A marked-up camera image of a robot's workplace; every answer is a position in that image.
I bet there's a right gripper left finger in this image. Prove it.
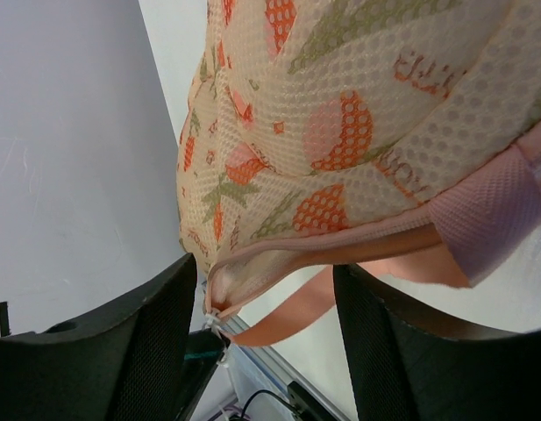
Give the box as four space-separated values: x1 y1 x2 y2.
0 254 196 420

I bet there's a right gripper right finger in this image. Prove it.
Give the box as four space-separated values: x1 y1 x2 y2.
332 265 541 420

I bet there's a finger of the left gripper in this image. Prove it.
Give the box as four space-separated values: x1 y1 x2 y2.
177 329 229 421

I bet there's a white zipper pull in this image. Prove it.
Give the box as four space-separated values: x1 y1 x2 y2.
203 310 231 369

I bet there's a floral mesh laundry bag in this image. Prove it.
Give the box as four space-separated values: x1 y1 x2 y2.
176 0 541 346

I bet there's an aluminium mounting rail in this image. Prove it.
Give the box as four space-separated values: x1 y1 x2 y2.
229 309 358 420

